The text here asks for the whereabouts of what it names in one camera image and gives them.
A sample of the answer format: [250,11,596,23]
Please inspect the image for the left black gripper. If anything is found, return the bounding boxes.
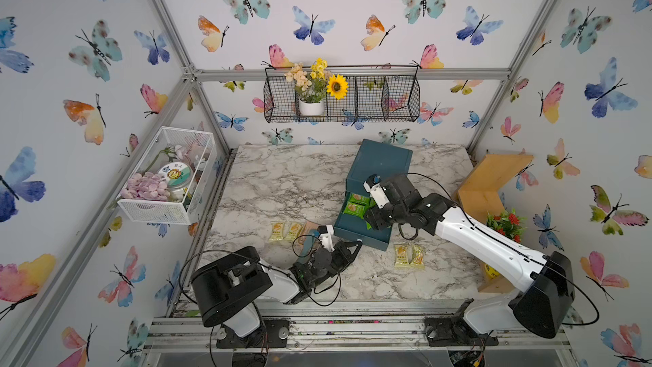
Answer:
[307,242,361,292]

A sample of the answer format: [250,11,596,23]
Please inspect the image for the green cookie packet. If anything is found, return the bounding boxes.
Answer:
[349,194,370,206]
[343,202,367,219]

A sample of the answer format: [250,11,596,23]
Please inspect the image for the yellow cookie packet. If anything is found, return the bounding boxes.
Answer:
[285,222,304,242]
[410,244,425,269]
[394,244,410,268]
[269,222,285,242]

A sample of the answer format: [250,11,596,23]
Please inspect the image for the dark teal drawer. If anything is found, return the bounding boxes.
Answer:
[334,192,392,251]

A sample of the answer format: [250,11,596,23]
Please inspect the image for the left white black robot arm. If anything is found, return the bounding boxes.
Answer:
[190,241,363,338]

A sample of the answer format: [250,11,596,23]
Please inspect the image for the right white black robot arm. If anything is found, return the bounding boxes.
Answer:
[364,173,575,339]

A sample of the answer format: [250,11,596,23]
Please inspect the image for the dark teal drawer cabinet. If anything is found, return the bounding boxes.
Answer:
[345,139,413,196]

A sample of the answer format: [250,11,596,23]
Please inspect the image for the pink wooden brush tray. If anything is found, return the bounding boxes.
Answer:
[300,222,328,239]

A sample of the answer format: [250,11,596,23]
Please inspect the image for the red flower green plant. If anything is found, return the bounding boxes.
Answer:
[487,210,525,243]

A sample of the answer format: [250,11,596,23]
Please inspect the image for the yellow toy on shelf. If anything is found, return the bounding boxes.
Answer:
[484,263,500,280]

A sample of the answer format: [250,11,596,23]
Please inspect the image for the white pot yellow flowers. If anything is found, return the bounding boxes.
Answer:
[285,58,349,117]

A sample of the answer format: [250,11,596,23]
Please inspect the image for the round green label tin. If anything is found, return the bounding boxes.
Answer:
[158,161,193,190]

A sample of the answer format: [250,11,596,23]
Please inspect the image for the pink artificial flower bunch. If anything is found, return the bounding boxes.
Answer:
[120,172,171,202]

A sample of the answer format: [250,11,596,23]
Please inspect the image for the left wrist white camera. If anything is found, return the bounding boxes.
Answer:
[317,225,334,252]

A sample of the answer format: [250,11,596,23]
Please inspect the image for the wrist white camera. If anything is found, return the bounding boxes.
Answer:
[363,174,390,209]
[317,225,334,252]

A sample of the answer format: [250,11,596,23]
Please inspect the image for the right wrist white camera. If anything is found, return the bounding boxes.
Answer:
[363,174,390,209]

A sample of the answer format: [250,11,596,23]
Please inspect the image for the teal handled brush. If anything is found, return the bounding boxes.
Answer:
[299,229,320,259]

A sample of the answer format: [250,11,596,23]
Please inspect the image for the wooden wall shelf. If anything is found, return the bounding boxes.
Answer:
[455,154,536,294]

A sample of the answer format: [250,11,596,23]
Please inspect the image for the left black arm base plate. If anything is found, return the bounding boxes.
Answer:
[212,318,290,350]

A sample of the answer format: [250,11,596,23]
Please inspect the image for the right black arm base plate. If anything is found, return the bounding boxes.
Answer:
[424,299,499,348]

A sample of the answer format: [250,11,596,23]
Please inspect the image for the black wire wall basket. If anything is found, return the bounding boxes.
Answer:
[263,65,421,125]

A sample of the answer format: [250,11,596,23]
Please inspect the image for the white mesh wall basket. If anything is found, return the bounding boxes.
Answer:
[116,127,217,225]

